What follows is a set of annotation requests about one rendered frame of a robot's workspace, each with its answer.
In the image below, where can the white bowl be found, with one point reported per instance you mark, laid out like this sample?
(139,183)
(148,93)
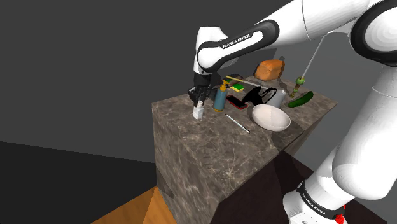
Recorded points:
(270,118)

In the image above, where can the thin silver pen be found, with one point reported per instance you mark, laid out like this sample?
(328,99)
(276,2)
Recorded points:
(237,123)

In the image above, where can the green cucumber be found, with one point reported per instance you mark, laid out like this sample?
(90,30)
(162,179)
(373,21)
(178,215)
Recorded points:
(300,100)

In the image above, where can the brown marble counter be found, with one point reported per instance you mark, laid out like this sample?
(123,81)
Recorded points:
(214,155)

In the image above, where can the blue spray bottle yellow top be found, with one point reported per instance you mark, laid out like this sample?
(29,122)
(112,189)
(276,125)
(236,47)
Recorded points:
(220,99)

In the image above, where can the brown bread loaf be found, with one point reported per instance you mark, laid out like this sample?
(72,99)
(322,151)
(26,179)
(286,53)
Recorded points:
(269,70)

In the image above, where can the grey cup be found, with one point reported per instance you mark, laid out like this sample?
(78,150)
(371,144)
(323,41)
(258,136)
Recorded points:
(277,98)

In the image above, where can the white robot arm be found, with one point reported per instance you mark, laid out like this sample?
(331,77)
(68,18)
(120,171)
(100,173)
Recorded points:
(356,149)

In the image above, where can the red and black phone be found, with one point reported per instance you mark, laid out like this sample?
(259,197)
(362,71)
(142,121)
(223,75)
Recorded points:
(237,102)

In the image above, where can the black jug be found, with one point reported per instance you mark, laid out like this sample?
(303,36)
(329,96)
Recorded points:
(253,96)

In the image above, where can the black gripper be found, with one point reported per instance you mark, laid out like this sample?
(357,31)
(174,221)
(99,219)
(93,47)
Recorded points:
(202,83)

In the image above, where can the green and yellow sponge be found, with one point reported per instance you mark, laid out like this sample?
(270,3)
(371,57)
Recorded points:
(236,86)

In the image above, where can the small white bottle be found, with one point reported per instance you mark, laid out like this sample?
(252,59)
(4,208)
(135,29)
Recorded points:
(198,113)

